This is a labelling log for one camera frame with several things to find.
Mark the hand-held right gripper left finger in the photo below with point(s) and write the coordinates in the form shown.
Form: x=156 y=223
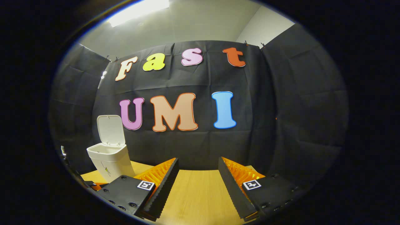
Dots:
x=165 y=187

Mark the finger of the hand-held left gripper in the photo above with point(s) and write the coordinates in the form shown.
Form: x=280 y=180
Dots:
x=98 y=186

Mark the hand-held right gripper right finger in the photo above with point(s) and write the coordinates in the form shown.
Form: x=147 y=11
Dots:
x=232 y=190

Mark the white desktop garbage bin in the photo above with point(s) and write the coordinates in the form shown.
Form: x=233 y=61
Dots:
x=114 y=162

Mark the black backdrop cloth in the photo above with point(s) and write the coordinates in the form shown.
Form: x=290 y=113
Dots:
x=281 y=109

